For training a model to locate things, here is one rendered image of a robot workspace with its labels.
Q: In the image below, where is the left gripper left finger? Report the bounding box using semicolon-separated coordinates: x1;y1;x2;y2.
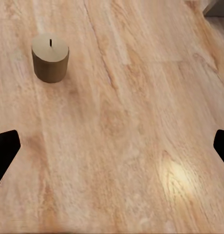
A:
0;130;20;180

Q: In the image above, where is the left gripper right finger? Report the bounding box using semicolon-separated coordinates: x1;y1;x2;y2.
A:
213;129;224;161

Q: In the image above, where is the pillar candle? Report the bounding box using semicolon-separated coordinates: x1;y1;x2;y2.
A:
31;33;70;83

